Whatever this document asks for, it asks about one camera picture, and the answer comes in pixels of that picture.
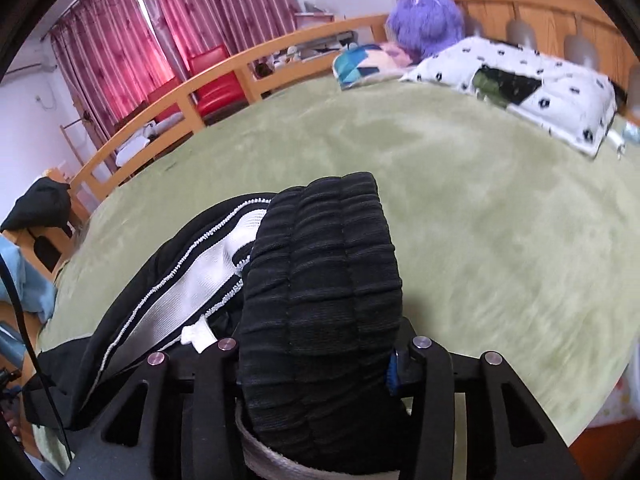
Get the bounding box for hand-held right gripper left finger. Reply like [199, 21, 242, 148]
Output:
[64, 337, 242, 480]

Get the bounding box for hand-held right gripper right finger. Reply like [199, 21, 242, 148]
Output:
[386, 317, 585, 480]

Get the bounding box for black pants with white stripe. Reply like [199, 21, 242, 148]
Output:
[22, 171, 406, 477]

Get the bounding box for green fleece blanket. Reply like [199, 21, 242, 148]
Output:
[35, 72, 640, 476]

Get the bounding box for wooden chair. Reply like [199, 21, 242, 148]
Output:
[0, 210, 83, 281]

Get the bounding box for light blue towel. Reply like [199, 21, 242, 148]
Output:
[0, 235, 57, 322]

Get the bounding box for black garment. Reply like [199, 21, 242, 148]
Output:
[0, 176, 74, 235]

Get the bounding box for white folded bedding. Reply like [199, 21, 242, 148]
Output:
[114, 110, 187, 167]

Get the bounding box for wooden rack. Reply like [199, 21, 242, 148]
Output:
[59, 117, 103, 183]

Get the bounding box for red chair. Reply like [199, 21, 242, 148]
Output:
[146, 77, 185, 123]
[187, 44, 247, 113]

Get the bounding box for colourful geometric cushion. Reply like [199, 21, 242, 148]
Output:
[332, 42, 416, 91]

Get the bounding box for white patterned pillow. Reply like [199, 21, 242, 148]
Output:
[400, 36, 618, 158]

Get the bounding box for cluttered desk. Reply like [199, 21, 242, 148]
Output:
[287, 1, 358, 63]

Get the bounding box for purple plush toy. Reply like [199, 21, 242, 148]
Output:
[386, 0, 466, 61]

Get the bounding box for white air conditioner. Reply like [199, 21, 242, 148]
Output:
[4, 61, 59, 80]

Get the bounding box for red patterned curtains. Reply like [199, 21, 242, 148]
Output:
[49, 0, 301, 136]

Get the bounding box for wooden bed frame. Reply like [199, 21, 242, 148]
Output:
[67, 0, 640, 211]

